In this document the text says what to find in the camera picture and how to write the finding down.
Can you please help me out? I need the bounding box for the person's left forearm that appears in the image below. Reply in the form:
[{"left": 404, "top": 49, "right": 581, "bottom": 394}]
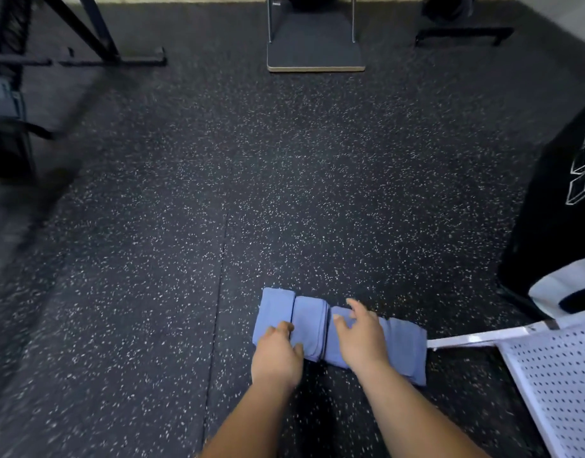
[{"left": 199, "top": 377, "right": 298, "bottom": 458}]

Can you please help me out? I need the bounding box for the black rowing machine with rail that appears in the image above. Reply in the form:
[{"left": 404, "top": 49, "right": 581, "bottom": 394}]
[{"left": 0, "top": 0, "right": 168, "bottom": 182}]

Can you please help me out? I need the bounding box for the person's right forearm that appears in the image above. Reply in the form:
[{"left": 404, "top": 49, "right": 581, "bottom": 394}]
[{"left": 359, "top": 362, "right": 489, "bottom": 458}]

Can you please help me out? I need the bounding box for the plain blue towel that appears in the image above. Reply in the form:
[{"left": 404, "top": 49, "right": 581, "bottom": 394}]
[
  {"left": 291, "top": 295, "right": 331, "bottom": 363},
  {"left": 386, "top": 317, "right": 429, "bottom": 387}
]

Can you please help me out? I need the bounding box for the white perforated metal rack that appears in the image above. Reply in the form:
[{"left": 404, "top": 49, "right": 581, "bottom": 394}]
[{"left": 426, "top": 254, "right": 585, "bottom": 458}]

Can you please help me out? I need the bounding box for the person's right hand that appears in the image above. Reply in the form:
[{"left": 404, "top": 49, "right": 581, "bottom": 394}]
[{"left": 333, "top": 298, "right": 391, "bottom": 373}]

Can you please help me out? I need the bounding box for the black upright exercise machine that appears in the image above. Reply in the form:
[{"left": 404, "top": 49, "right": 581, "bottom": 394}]
[{"left": 415, "top": 0, "right": 515, "bottom": 46}]

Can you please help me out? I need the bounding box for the black ski trainer wooden-edged platform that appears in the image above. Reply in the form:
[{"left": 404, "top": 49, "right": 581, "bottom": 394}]
[{"left": 266, "top": 0, "right": 367, "bottom": 73}]

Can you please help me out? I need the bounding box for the person's left hand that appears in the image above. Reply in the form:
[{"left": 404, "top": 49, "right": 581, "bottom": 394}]
[{"left": 251, "top": 321, "right": 305, "bottom": 392}]

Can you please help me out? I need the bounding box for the black printed punching bag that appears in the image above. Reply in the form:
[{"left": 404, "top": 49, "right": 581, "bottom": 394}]
[{"left": 495, "top": 100, "right": 585, "bottom": 316}]

